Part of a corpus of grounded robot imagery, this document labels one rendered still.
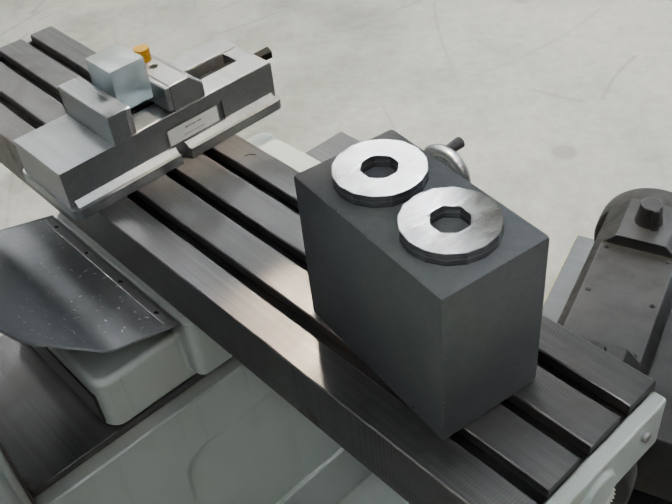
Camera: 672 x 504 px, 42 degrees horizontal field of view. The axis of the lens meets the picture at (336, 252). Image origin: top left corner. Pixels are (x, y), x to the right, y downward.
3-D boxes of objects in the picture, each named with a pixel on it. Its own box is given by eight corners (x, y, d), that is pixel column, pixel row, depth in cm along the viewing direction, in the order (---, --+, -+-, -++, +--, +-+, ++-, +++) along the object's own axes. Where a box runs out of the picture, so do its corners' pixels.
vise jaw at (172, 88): (154, 67, 125) (147, 42, 122) (206, 96, 117) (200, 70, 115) (119, 84, 122) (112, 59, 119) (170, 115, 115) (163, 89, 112)
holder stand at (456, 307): (399, 263, 99) (392, 115, 86) (537, 379, 85) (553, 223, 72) (312, 312, 95) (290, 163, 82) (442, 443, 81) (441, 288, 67)
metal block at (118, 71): (129, 82, 119) (118, 42, 115) (153, 96, 115) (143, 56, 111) (96, 98, 116) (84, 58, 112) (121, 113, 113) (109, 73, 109)
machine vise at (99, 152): (222, 74, 136) (209, 8, 128) (284, 106, 127) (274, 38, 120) (22, 177, 119) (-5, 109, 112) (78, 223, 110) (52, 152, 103)
